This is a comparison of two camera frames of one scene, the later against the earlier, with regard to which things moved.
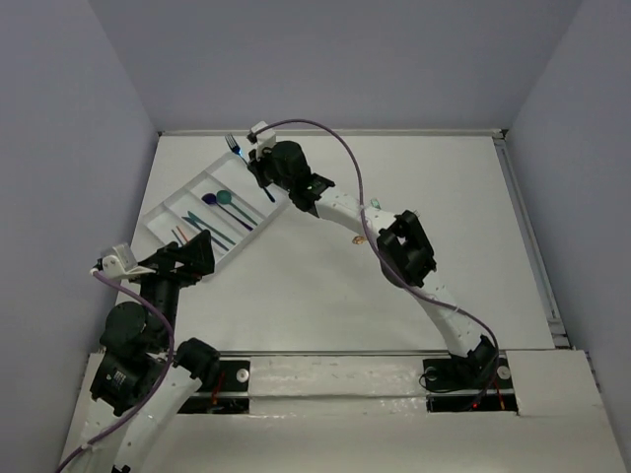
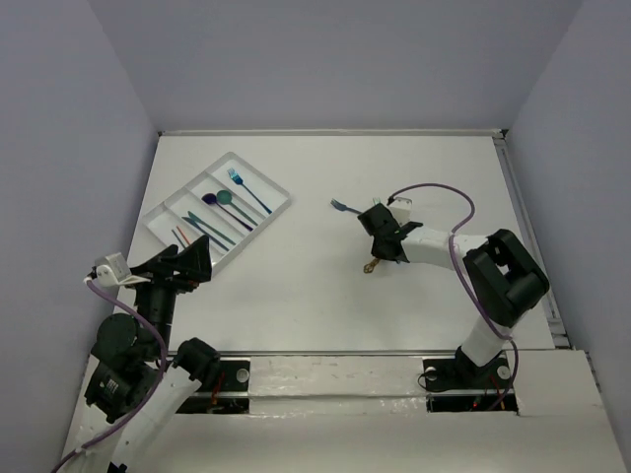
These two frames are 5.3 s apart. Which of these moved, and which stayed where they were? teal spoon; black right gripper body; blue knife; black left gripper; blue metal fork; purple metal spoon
Moved: blue metal fork; black right gripper body
Stayed: purple metal spoon; teal spoon; black left gripper; blue knife
